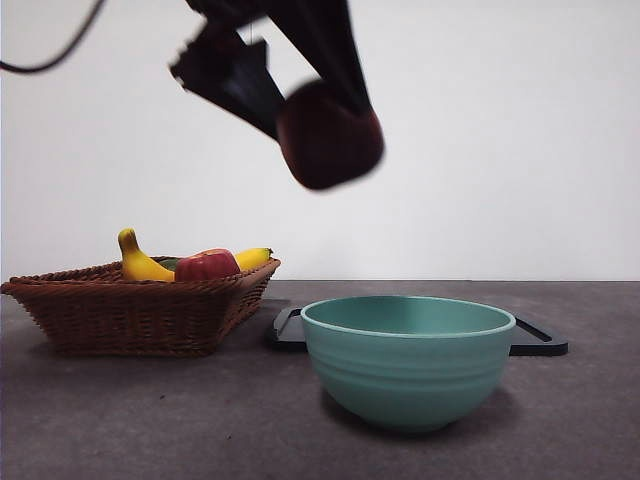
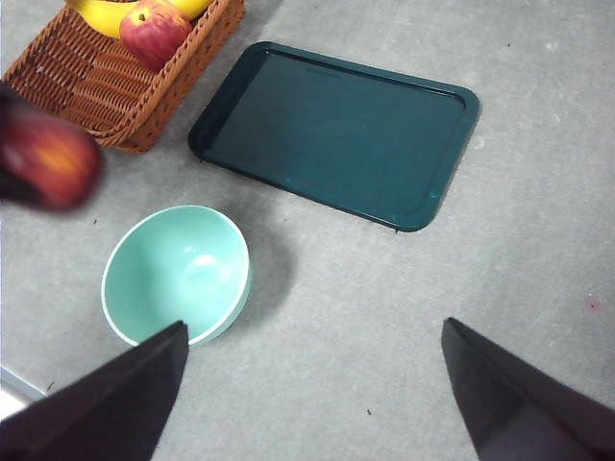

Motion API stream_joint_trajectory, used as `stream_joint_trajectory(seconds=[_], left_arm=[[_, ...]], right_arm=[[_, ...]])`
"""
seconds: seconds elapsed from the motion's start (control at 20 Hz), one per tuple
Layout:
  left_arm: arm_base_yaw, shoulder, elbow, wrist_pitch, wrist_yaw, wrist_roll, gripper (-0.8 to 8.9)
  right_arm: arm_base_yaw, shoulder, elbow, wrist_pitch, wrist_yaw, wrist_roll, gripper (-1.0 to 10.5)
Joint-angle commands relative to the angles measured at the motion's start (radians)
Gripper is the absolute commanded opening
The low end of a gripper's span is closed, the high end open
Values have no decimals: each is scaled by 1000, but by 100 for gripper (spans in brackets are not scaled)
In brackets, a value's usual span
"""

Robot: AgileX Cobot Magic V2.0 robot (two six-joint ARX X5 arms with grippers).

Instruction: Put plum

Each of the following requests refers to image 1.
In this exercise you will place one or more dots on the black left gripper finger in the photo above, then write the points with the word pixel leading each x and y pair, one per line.
pixel 240 85
pixel 330 50

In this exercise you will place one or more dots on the dark red plum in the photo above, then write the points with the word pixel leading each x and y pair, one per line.
pixel 325 150

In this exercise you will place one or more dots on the teal ribbed bowl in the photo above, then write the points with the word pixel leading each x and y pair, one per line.
pixel 400 370

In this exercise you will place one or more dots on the red apple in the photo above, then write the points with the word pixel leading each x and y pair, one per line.
pixel 207 265

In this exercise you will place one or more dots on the green avocado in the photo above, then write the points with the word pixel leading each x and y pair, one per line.
pixel 170 264

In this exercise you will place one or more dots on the yellow banana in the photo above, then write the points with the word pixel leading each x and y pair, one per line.
pixel 135 265

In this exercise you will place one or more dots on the brown wicker basket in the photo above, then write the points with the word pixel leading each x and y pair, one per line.
pixel 125 320

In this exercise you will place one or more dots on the dark green flat tray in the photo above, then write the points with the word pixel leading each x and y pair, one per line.
pixel 540 345

